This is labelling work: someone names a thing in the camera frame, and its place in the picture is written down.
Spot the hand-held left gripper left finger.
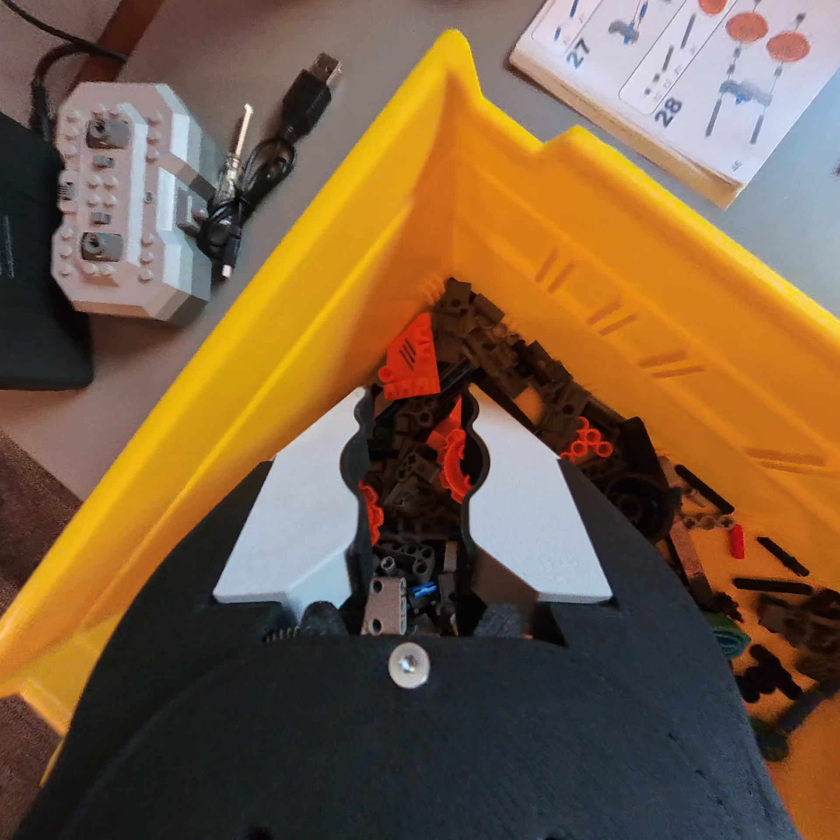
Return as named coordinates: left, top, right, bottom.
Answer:
left=213, top=388, right=382, bottom=634

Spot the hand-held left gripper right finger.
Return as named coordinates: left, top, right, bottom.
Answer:
left=460, top=385, right=614, bottom=634

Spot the pile of building pieces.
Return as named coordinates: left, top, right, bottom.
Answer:
left=355, top=276, right=840, bottom=756

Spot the yellow plastic bin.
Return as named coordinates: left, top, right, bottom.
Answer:
left=0, top=29, right=840, bottom=840

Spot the grey desk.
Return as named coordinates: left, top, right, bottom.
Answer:
left=0, top=0, right=840, bottom=506

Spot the small orange beam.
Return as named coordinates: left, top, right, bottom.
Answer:
left=565, top=426, right=618, bottom=463

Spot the small black tyre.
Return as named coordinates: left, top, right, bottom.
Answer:
left=607, top=462, right=678, bottom=536

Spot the grey battery box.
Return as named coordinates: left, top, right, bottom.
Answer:
left=50, top=82, right=227, bottom=324

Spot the black flat box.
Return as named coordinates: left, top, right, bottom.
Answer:
left=0, top=111, right=95, bottom=392

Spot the open white instruction booklet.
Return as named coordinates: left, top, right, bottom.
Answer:
left=508, top=0, right=840, bottom=211

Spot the thin black cable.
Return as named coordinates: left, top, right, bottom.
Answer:
left=27, top=40, right=128, bottom=140

